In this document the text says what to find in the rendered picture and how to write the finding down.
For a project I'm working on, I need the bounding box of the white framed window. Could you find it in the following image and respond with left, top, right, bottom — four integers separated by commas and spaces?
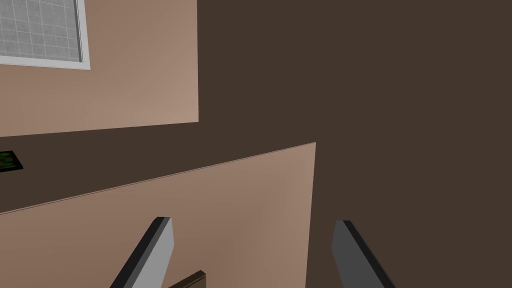
0, 0, 92, 71

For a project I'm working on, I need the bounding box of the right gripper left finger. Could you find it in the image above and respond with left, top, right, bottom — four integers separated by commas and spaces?
109, 216, 175, 288

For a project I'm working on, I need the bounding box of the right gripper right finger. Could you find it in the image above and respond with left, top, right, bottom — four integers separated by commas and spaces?
331, 219, 397, 288

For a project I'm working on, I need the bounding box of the black framed green picture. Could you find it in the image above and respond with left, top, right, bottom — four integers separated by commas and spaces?
0, 150, 24, 174

